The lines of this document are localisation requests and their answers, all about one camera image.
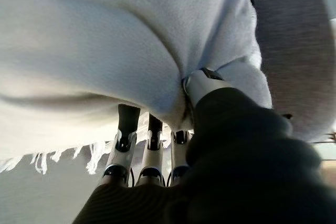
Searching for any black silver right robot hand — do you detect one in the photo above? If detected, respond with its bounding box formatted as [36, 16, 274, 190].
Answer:
[72, 68, 336, 224]

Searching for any white fringed cushion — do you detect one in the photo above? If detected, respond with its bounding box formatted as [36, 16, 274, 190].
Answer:
[0, 0, 273, 175]

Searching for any grey fabric armchair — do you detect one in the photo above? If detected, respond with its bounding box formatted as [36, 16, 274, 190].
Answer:
[246, 0, 331, 143]

